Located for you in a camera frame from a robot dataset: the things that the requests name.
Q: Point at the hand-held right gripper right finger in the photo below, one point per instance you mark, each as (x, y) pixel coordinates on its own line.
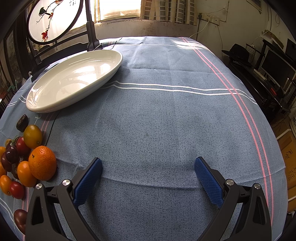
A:
(208, 183)

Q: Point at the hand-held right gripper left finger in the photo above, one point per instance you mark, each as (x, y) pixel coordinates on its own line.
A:
(89, 180)

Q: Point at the red cherry tomato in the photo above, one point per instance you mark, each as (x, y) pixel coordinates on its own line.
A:
(17, 190)
(22, 146)

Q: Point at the dark red tomato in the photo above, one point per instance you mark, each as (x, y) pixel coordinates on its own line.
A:
(20, 216)

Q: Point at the dark red cherry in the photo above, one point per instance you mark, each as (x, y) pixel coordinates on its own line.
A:
(5, 162)
(11, 154)

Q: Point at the blue striped tablecloth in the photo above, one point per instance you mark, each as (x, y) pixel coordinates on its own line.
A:
(161, 104)

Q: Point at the white round plate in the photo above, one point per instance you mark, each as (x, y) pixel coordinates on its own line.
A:
(74, 78)

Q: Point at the black media stand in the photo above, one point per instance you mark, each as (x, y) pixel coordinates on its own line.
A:
(261, 89)

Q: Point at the black hat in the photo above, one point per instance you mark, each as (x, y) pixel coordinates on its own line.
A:
(238, 53)

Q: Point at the black monitor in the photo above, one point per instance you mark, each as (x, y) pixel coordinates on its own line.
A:
(275, 63)

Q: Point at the black framed picture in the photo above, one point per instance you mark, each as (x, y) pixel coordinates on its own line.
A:
(12, 53)

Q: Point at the black speaker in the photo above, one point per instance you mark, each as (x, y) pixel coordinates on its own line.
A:
(291, 46)

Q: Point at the black framed bird table screen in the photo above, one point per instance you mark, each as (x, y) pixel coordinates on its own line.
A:
(55, 20)

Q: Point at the bright window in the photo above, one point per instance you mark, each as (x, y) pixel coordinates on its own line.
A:
(115, 9)

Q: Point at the checked beige curtain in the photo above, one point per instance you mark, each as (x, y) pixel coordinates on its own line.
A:
(168, 11)

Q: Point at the white wall socket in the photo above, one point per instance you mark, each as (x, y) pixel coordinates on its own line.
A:
(212, 19)

